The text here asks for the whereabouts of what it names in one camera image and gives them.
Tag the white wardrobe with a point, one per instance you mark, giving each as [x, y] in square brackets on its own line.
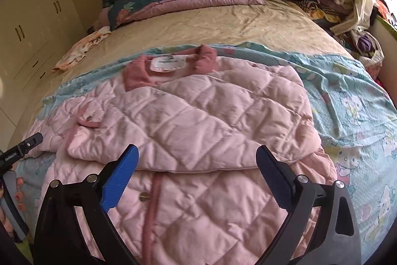
[31, 4]

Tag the purple cloth bundle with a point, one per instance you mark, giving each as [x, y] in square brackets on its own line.
[366, 44]

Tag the pink pillow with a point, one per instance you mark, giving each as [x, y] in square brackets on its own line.
[102, 18]

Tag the bed with beige sheet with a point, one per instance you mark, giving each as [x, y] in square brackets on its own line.
[201, 26]

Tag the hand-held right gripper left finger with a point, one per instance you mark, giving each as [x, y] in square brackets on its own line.
[122, 178]

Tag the person's left hand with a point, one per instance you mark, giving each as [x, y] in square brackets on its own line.
[19, 183]

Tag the blue cartoon print blanket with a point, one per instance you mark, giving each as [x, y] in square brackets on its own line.
[341, 103]

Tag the pink quilted jacket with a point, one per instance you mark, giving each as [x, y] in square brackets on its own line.
[201, 116]

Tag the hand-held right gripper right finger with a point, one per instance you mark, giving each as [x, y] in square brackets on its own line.
[273, 178]

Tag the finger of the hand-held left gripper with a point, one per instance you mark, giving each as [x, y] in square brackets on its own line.
[29, 143]

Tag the pink floral small garment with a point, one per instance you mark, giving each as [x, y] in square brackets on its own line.
[80, 47]

